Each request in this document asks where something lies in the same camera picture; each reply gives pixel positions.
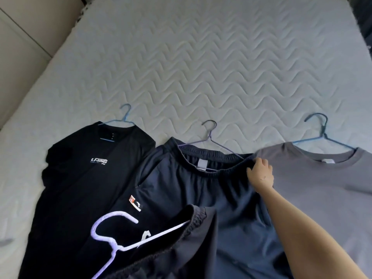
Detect person's right hand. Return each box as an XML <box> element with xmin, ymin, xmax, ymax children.
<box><xmin>246</xmin><ymin>157</ymin><xmax>275</xmax><ymax>195</ymax></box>

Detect navy shorts with print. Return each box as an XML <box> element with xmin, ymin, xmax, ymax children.
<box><xmin>75</xmin><ymin>137</ymin><xmax>294</xmax><ymax>279</ymax></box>

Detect grey cat t-shirt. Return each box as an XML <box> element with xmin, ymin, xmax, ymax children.
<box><xmin>254</xmin><ymin>142</ymin><xmax>372</xmax><ymax>279</ymax></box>

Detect dark purple wire hanger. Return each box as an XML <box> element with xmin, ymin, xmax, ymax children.
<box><xmin>179</xmin><ymin>120</ymin><xmax>245</xmax><ymax>172</ymax></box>

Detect blue wire hanger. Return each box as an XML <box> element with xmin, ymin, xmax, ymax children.
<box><xmin>292</xmin><ymin>112</ymin><xmax>358</xmax><ymax>150</ymax></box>
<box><xmin>100</xmin><ymin>103</ymin><xmax>137</xmax><ymax>141</ymax></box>

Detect black shorts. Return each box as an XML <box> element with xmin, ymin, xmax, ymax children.
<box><xmin>104</xmin><ymin>205</ymin><xmax>219</xmax><ymax>279</ymax></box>

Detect pale lilac wire hanger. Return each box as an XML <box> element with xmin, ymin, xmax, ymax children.
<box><xmin>90</xmin><ymin>211</ymin><xmax>186</xmax><ymax>279</ymax></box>

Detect black Li-Ning t-shirt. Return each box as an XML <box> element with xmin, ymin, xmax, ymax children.
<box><xmin>18</xmin><ymin>122</ymin><xmax>157</xmax><ymax>279</ymax></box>

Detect person's right forearm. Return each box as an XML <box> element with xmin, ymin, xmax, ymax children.
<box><xmin>261</xmin><ymin>186</ymin><xmax>370</xmax><ymax>279</ymax></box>

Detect grey quilted mattress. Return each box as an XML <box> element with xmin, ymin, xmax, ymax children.
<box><xmin>0</xmin><ymin>0</ymin><xmax>372</xmax><ymax>279</ymax></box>

